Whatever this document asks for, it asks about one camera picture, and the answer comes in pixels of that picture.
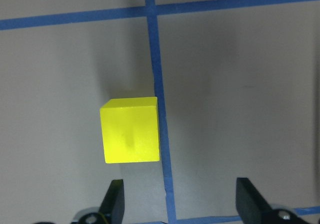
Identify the yellow cube block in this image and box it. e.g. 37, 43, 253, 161
99, 97, 160, 164

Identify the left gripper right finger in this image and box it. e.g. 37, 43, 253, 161
235, 177, 278, 224

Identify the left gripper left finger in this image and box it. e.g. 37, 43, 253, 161
99, 179, 125, 224

